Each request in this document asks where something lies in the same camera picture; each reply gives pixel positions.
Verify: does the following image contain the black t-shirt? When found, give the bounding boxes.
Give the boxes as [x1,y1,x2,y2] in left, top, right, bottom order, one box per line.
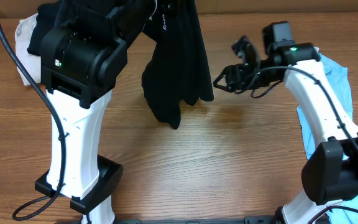
[142,0,214,129]

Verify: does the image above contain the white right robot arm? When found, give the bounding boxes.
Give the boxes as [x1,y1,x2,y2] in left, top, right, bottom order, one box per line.
[213,21,358,223]

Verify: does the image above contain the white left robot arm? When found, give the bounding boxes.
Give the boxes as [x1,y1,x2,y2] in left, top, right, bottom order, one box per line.
[35,0,157,223]

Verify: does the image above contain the light blue t-shirt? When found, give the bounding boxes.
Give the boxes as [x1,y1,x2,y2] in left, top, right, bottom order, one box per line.
[296,46,358,224]

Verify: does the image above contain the folded black garment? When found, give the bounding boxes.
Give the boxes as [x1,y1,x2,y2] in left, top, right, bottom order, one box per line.
[27,0,62,56]

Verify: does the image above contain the folded beige garment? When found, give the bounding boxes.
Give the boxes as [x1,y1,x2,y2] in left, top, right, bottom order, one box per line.
[15,13,41,83]

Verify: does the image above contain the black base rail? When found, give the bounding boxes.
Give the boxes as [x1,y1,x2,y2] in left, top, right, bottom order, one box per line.
[115,215,281,224]

